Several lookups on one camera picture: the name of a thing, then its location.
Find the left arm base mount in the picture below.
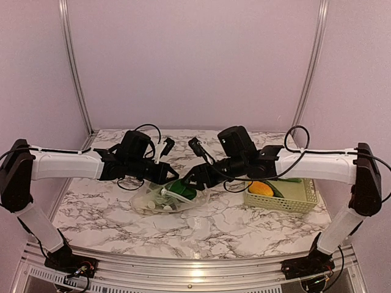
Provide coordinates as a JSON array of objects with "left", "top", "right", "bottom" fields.
[{"left": 45, "top": 234, "right": 98, "bottom": 278}]

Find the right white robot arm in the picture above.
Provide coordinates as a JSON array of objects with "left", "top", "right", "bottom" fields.
[{"left": 183, "top": 126, "right": 385, "bottom": 273}]

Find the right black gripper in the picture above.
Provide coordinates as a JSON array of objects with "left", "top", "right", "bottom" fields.
[{"left": 180, "top": 154, "right": 247, "bottom": 191}]

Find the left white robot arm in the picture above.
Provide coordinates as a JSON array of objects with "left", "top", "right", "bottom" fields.
[{"left": 1, "top": 131, "right": 179, "bottom": 272}]

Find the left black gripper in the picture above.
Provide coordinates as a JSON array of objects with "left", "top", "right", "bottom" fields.
[{"left": 126, "top": 156, "right": 179, "bottom": 185}]

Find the right aluminium frame post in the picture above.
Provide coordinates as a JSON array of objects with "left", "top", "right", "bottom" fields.
[{"left": 291, "top": 0, "right": 329, "bottom": 126}]

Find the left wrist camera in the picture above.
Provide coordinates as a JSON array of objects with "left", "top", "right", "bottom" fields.
[{"left": 153, "top": 137, "right": 175, "bottom": 164}]

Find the dark green fake cucumber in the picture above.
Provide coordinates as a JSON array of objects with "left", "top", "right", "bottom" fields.
[{"left": 264, "top": 181, "right": 284, "bottom": 198}]

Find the front aluminium rail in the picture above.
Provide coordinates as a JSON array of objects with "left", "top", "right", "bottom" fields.
[{"left": 18, "top": 244, "right": 367, "bottom": 293}]

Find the green fake leafy vegetable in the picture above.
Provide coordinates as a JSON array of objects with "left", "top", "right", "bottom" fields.
[{"left": 166, "top": 179, "right": 197, "bottom": 200}]

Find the light green fake cucumber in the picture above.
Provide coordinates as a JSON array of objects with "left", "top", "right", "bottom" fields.
[{"left": 277, "top": 178, "right": 302, "bottom": 183}]

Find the aluminium frame post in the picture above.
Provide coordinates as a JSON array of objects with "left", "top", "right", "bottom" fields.
[
  {"left": 58, "top": 0, "right": 94, "bottom": 136},
  {"left": 291, "top": 0, "right": 329, "bottom": 126}
]

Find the clear polka-dot zip bag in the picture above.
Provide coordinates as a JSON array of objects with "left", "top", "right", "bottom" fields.
[{"left": 130, "top": 183, "right": 210, "bottom": 215}]

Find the pale green plastic basket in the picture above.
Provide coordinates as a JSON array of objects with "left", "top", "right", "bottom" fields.
[{"left": 244, "top": 178, "right": 319, "bottom": 214}]

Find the left aluminium frame post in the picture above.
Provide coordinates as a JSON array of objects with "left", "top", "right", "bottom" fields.
[{"left": 58, "top": 0, "right": 94, "bottom": 136}]

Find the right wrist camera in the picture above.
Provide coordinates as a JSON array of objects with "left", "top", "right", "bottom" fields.
[{"left": 188, "top": 137, "right": 216, "bottom": 164}]

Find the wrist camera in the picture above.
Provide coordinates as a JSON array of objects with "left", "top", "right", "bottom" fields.
[
  {"left": 153, "top": 137, "right": 175, "bottom": 164},
  {"left": 188, "top": 137, "right": 216, "bottom": 164}
]

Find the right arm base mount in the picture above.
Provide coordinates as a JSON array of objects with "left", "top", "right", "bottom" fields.
[{"left": 281, "top": 240, "right": 335, "bottom": 280}]

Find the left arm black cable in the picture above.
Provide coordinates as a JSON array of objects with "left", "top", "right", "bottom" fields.
[{"left": 0, "top": 123, "right": 163, "bottom": 192}]

